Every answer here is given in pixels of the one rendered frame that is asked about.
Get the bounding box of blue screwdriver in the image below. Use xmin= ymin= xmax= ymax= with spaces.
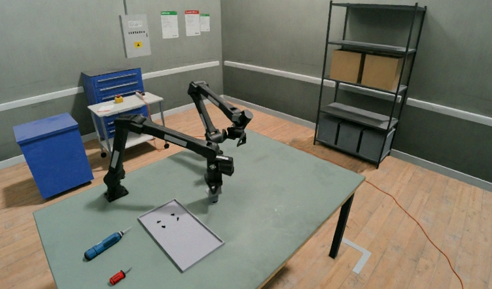
xmin=84 ymin=226 xmax=132 ymax=260

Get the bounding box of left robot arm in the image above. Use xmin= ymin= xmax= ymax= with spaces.
xmin=187 ymin=80 xmax=253 ymax=144

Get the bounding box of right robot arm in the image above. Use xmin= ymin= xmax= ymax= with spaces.
xmin=103 ymin=114 xmax=234 ymax=202

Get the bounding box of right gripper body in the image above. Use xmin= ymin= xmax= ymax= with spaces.
xmin=204 ymin=170 xmax=223 ymax=187

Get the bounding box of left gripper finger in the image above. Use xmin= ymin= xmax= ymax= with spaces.
xmin=221 ymin=129 xmax=227 ymax=143
xmin=237 ymin=133 xmax=247 ymax=147

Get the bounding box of red screwdriver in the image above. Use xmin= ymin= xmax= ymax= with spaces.
xmin=109 ymin=267 xmax=132 ymax=285

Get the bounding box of white l-shaped bracket with holes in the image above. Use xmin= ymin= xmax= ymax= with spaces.
xmin=205 ymin=186 xmax=222 ymax=197

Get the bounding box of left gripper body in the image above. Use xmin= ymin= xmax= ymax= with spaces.
xmin=226 ymin=127 xmax=246 ymax=140

